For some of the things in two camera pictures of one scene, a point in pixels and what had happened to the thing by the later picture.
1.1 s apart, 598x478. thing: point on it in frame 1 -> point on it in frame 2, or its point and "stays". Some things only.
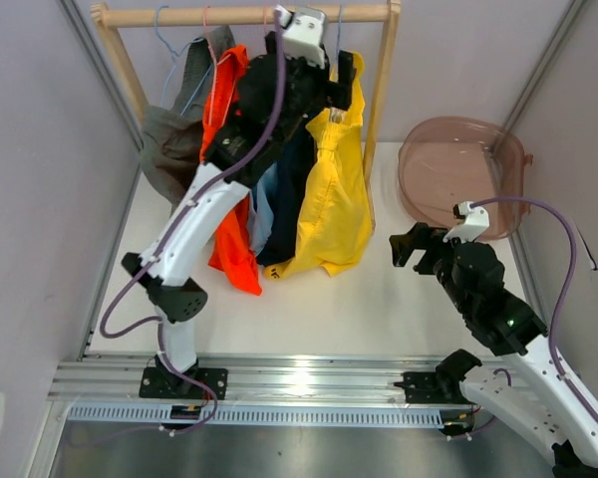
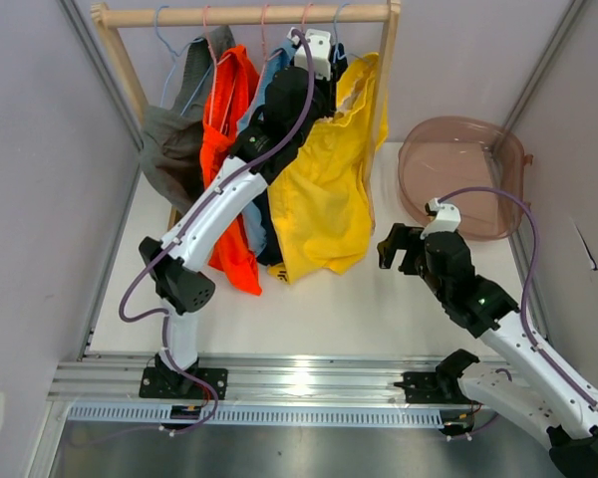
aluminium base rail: (261, 378) stays
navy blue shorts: (294, 161) -> (271, 253)
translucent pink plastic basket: (457, 159) stays
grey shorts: (171, 135) stays
